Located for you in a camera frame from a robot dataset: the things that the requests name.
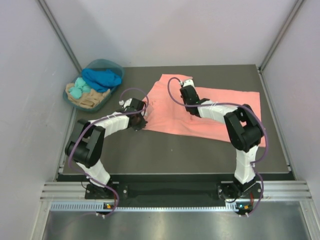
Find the pink t shirt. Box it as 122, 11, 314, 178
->
145, 74, 261, 142

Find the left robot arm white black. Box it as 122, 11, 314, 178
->
64, 98, 147, 199

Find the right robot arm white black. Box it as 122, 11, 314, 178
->
180, 83, 264, 200

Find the beige t shirt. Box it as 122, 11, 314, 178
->
65, 83, 111, 109

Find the teal laundry basket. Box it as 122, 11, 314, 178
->
62, 59, 125, 113

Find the blue t shirt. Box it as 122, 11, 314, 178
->
81, 68, 122, 93

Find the light turquoise t shirt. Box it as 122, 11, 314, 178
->
67, 77, 91, 100

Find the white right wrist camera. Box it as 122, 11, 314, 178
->
179, 79, 195, 88

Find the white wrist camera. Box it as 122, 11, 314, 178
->
179, 79, 195, 88
118, 98, 132, 109

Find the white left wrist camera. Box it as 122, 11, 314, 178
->
118, 98, 132, 109

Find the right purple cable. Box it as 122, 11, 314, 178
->
166, 77, 270, 217

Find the purple cable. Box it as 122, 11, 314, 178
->
68, 87, 150, 217
166, 77, 270, 217

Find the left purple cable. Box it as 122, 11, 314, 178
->
68, 87, 150, 217

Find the grey slotted cable duct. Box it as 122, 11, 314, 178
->
50, 201, 245, 212

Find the aluminium rail front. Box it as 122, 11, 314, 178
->
40, 180, 312, 202

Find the left aluminium frame post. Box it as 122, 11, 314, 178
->
35, 0, 82, 74

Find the aluminium frame post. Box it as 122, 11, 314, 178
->
35, 0, 82, 74
257, 0, 306, 74

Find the right aluminium frame post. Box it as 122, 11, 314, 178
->
257, 0, 306, 74

